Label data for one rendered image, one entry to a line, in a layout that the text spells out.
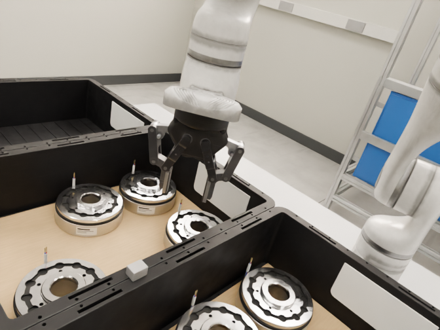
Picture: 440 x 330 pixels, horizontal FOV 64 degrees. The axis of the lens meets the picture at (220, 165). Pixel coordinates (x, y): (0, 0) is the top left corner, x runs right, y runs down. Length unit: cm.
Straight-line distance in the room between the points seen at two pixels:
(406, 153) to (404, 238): 15
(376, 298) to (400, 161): 20
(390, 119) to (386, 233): 162
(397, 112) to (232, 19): 186
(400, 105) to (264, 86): 176
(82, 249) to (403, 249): 51
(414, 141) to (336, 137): 279
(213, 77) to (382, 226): 40
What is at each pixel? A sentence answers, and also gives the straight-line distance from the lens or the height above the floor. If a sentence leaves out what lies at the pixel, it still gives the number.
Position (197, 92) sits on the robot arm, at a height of 110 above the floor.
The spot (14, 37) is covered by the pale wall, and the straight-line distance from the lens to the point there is 345.
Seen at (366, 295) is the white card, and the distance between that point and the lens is 54.
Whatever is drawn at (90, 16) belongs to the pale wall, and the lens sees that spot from 366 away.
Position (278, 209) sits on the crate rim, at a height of 93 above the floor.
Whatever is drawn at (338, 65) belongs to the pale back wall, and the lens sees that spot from 330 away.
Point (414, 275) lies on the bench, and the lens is 101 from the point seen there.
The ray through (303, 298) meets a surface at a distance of 54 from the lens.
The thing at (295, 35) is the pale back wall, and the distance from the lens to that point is 350.
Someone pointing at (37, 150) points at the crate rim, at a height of 93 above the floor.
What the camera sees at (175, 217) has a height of 86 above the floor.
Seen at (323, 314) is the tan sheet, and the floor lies 83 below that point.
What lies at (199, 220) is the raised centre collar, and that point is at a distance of 59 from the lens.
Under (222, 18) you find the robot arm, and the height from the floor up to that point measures 118.
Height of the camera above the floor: 122
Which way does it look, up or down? 27 degrees down
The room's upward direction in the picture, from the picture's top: 14 degrees clockwise
